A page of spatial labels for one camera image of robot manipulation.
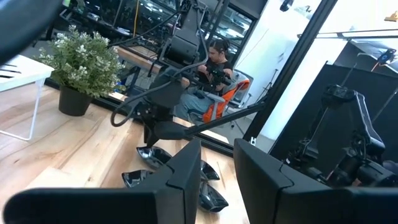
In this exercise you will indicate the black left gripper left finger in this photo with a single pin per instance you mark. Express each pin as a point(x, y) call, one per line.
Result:
point(124, 208)

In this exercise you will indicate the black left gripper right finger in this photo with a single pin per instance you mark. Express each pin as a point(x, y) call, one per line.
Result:
point(311, 208)

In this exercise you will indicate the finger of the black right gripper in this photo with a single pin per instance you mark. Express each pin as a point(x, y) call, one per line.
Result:
point(151, 135)
point(171, 130)

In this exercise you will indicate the black leaf-shaped mini plate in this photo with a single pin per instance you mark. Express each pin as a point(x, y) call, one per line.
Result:
point(133, 178)
point(213, 199)
point(209, 171)
point(152, 157)

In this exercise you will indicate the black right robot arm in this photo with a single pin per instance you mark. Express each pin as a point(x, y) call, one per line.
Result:
point(185, 49)

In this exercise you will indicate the black background robot arm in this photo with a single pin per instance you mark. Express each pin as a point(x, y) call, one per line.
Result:
point(345, 133)

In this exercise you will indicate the wooden workstation table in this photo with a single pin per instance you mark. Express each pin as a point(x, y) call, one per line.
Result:
point(136, 59)

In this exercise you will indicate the grey orange office chair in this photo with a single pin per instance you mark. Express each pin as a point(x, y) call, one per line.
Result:
point(224, 105)

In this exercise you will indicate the person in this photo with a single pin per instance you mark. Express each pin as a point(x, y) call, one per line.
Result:
point(217, 67)

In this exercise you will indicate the green potted artificial plant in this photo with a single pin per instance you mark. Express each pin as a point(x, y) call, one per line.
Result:
point(81, 62)

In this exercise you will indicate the black partition panel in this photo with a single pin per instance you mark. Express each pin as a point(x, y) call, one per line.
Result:
point(304, 102)

